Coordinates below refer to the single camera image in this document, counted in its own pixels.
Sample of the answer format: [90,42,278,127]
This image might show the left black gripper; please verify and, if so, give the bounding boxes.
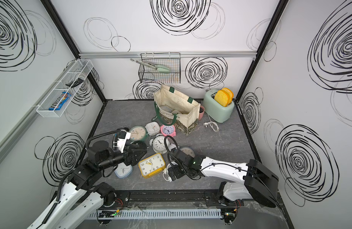
[100,143,147,171]

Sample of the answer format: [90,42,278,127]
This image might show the blue beige round clock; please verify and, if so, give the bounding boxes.
[180,147,196,157]

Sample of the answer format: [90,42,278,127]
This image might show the green round alarm clock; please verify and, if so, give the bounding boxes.
[130,126,148,141]

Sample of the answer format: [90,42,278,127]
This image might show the yellow rectangular alarm clock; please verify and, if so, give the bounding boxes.
[138,153,166,178]

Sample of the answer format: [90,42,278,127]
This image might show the light blue square clock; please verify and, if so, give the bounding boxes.
[159,106,172,113]

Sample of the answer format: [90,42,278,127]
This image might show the cream canvas tote bag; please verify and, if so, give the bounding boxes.
[153,85,201,135]

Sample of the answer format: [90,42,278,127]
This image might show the lavender white bell clock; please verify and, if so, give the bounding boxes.
[163,163,172,182]

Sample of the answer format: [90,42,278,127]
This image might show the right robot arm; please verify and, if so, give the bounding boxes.
[167,148,279,208]

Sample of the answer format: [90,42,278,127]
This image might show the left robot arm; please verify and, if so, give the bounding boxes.
[29,140,147,229]

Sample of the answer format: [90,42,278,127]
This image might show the white twin bell clock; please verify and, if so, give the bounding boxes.
[149,134,167,154]

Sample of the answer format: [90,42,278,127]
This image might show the pale blue square clock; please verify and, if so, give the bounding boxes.
[115,163,133,178]

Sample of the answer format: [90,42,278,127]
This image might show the pink round alarm clock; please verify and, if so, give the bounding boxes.
[160,125,176,137]

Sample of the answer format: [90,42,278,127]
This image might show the pink cup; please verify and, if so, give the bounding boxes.
[198,106,205,120]

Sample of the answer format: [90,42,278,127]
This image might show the mint green toaster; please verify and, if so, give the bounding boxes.
[202,89,235,123]

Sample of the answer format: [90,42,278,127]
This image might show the yellow toast slice front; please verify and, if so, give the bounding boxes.
[214,90,229,107]

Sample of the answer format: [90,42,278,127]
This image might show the yellow toast slice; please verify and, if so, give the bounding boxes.
[222,88,234,105]
[214,90,229,107]

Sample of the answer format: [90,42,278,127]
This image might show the yellow toast slice back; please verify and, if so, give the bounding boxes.
[222,88,234,105]

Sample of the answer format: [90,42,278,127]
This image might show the green kitchen tongs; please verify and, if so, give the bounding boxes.
[130,59,171,73]

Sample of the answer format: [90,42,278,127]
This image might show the blue candy packet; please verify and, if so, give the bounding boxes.
[49,92,71,111]

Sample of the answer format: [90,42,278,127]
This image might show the black remote control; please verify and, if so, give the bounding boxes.
[66,78,84,88]

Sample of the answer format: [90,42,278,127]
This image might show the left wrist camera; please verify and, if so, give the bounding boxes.
[114,131,131,153]

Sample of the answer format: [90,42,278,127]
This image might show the white cable duct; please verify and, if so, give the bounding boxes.
[87,209,222,220]

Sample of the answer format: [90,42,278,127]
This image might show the white toaster power cable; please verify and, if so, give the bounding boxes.
[203,114,220,133]

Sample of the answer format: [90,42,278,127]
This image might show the black wire basket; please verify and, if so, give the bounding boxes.
[136,52,181,84]

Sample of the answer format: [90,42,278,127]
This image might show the white wire wall shelf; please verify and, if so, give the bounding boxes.
[36,59,93,118]

